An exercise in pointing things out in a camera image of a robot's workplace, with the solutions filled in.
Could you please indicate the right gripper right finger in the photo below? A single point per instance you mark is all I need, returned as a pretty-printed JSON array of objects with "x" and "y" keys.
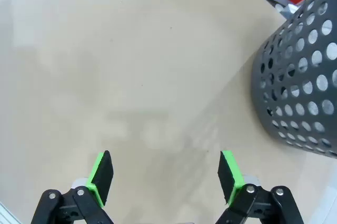
[{"x": 229, "y": 176}]

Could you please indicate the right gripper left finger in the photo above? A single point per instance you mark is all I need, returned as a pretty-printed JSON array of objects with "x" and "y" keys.
[{"x": 102, "y": 179}]

